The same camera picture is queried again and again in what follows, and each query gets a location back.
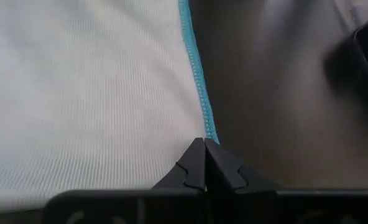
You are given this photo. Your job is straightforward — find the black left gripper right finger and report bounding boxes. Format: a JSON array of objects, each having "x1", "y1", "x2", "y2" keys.
[{"x1": 204, "y1": 138, "x2": 281, "y2": 193}]

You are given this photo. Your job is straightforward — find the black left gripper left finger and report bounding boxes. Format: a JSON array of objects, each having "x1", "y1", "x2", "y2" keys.
[{"x1": 151, "y1": 138, "x2": 207, "y2": 191}]

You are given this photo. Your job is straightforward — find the pale blue microfiber towel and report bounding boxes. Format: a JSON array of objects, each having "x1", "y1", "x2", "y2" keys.
[{"x1": 0, "y1": 0, "x2": 221, "y2": 215}]

